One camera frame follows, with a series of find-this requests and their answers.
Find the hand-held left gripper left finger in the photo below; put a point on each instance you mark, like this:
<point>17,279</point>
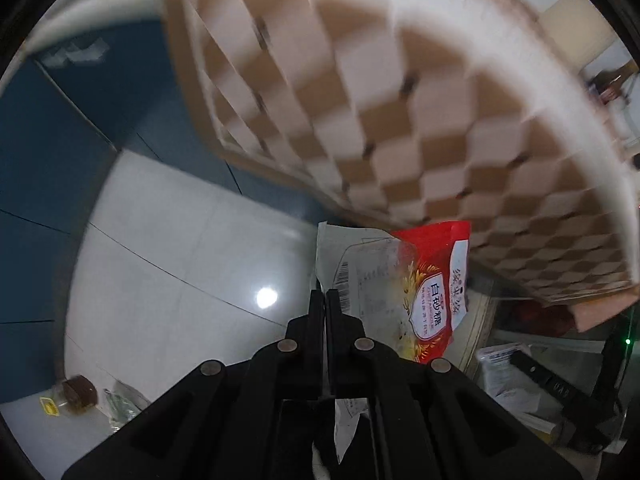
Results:
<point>316,340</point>

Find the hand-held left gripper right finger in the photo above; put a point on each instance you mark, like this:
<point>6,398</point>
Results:
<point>334,345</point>

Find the white printed sachet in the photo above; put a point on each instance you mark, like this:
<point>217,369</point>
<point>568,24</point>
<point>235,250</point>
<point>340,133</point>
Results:
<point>500,365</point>

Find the red sugar bag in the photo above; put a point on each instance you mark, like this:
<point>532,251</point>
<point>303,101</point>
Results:
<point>435,290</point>

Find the crumpled clear plastic bag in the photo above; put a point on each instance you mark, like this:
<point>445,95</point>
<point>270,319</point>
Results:
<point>125,405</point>

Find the checkered woven basket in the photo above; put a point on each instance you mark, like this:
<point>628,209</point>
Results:
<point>400,110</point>

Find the glass jar with yellow label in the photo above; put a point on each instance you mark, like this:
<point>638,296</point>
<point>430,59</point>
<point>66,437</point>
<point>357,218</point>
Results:
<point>75,394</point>

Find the blue base cabinet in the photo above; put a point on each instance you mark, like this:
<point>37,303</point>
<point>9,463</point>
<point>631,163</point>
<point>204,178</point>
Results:
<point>75,160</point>

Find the dark sauce bottle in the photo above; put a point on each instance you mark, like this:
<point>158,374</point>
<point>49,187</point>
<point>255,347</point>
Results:
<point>609,87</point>

